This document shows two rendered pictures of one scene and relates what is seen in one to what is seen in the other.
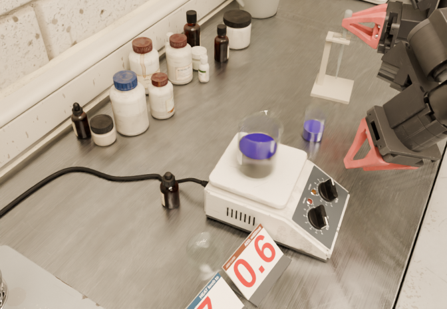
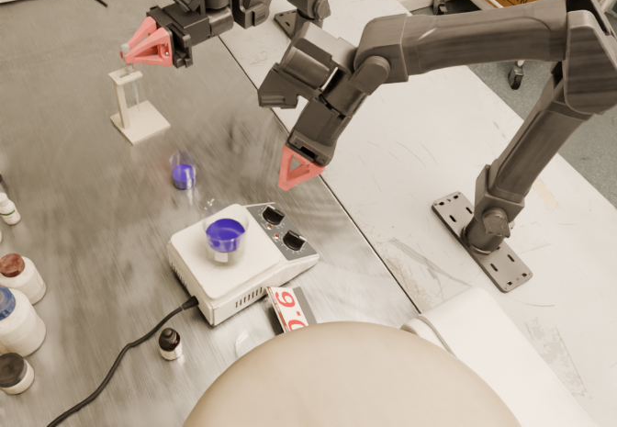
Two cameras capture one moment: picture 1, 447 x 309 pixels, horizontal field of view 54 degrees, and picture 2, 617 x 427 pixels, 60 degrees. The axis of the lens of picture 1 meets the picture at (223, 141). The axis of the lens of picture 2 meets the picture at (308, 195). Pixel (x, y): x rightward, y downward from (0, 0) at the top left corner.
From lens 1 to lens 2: 0.40 m
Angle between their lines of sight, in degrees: 46
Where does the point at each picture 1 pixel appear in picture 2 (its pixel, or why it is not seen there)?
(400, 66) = (285, 90)
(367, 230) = (307, 216)
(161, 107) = (36, 287)
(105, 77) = not seen: outside the picture
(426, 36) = (301, 61)
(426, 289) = (371, 218)
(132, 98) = (26, 311)
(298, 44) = (44, 97)
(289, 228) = (290, 267)
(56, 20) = not seen: outside the picture
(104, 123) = (15, 365)
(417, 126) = (334, 129)
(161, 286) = not seen: hidden behind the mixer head
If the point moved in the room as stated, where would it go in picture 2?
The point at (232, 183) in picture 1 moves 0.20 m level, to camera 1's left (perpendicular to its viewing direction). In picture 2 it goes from (231, 282) to (132, 410)
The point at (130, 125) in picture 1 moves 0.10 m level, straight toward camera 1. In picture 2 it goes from (35, 337) to (105, 358)
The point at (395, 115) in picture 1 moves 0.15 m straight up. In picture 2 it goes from (312, 130) to (329, 41)
